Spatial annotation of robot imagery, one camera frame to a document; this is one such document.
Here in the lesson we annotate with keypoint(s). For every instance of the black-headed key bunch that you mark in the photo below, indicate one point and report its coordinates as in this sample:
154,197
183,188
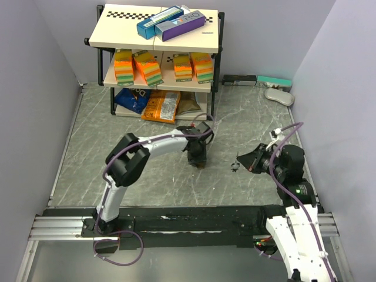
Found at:
235,165

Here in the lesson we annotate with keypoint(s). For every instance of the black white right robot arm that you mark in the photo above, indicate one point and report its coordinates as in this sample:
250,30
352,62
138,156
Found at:
294,226

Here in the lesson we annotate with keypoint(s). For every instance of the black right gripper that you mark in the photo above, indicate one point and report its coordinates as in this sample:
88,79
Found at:
251,161

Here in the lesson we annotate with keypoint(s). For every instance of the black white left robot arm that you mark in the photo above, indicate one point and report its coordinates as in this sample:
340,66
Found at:
126,162

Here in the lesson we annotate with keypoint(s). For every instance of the orange snack bag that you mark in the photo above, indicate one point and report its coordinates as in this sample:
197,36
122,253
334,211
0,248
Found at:
162,106

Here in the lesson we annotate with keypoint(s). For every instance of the purple box on shelf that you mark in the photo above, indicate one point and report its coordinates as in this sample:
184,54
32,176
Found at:
184,24

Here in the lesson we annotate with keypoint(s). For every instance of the sponge pack far right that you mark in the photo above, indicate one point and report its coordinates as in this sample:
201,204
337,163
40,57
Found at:
202,66

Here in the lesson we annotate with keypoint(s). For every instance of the black flat box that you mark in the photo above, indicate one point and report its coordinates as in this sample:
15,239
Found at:
239,80

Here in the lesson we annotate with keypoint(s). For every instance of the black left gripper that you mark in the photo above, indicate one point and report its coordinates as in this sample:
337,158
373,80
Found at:
201,159

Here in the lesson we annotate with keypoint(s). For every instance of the teal white box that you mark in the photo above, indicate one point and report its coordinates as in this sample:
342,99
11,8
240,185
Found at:
276,83

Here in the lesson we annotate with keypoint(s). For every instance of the aluminium rail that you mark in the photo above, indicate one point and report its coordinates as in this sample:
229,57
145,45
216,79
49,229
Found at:
58,225

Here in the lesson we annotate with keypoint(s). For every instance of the sponge pack far left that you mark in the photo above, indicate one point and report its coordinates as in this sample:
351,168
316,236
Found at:
123,67

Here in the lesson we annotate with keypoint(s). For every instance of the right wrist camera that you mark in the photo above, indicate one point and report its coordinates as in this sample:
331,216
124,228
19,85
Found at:
276,136

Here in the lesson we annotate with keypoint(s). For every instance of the blue chips bag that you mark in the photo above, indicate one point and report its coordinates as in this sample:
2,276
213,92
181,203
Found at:
133,99

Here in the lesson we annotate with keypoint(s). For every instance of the sponge pack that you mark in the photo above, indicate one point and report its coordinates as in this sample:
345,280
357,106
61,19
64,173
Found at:
123,67
182,67
149,68
202,66

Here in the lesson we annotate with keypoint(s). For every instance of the brown snack bag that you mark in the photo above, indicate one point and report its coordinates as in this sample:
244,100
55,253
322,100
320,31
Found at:
187,103

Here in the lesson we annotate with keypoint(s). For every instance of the blue box on shelf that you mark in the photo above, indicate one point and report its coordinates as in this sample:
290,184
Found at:
146,28

